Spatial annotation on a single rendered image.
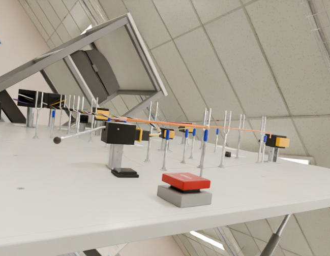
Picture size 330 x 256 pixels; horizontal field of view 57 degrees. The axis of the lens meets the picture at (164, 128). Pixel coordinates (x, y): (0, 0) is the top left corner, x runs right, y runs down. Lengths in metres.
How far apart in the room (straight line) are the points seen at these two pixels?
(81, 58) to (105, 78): 0.17
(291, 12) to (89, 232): 2.72
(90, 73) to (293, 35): 1.88
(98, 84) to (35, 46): 6.69
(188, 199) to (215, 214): 0.04
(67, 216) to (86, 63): 1.38
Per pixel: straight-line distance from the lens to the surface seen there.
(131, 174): 0.54
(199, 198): 0.43
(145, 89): 1.97
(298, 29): 2.92
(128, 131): 0.59
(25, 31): 8.40
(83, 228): 0.32
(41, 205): 0.38
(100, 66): 1.72
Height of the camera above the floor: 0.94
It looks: 25 degrees up
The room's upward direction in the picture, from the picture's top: 52 degrees clockwise
